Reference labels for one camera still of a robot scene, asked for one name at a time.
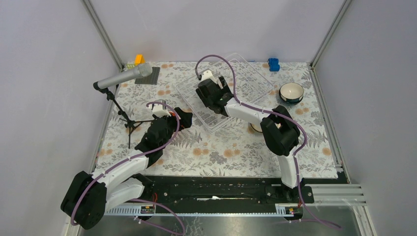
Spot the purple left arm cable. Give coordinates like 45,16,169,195
70,101,187,235

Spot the teal bowl white rim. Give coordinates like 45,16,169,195
279,83,304,104

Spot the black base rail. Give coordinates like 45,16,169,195
105,176,356,216

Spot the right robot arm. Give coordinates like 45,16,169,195
196,75,306,205

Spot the floral tablecloth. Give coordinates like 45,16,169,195
95,61,337,178

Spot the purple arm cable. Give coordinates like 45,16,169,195
195,54,341,229
70,101,187,235

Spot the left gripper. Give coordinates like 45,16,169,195
153,107,192,149

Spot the blue toy block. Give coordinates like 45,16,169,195
268,58,280,72

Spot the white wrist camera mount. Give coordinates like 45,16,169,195
200,70,217,82

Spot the yellow toy block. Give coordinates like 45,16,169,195
134,54,146,66

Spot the black patterned bowl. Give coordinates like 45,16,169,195
250,123,262,133

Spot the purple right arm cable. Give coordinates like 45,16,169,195
195,54,341,229

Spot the silver microphone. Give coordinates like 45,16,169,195
93,63,153,91

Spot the dark grey baseplate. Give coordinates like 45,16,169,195
135,67,160,85

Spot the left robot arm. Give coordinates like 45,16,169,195
60,101,193,230

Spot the white wire dish rack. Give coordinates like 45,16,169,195
175,53,273,133

